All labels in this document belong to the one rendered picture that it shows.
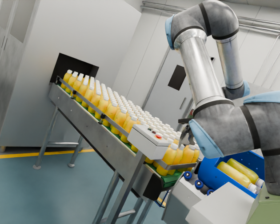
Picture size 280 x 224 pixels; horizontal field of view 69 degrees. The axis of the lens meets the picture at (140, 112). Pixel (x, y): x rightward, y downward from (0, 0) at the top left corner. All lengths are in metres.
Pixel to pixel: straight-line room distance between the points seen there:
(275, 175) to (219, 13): 0.52
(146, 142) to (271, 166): 0.62
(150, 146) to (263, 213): 0.61
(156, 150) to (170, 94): 4.05
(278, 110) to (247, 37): 4.30
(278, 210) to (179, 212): 0.75
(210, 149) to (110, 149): 0.96
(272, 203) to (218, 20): 0.56
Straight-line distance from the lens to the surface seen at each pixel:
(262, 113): 0.55
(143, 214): 2.04
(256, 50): 4.70
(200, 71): 0.64
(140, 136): 1.07
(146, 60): 5.73
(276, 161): 0.57
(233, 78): 0.97
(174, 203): 1.24
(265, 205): 0.55
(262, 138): 0.56
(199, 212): 0.52
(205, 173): 1.11
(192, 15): 0.79
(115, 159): 1.38
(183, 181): 1.20
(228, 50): 0.88
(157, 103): 5.17
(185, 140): 1.16
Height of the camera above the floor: 1.38
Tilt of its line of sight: 11 degrees down
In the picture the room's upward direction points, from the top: 24 degrees clockwise
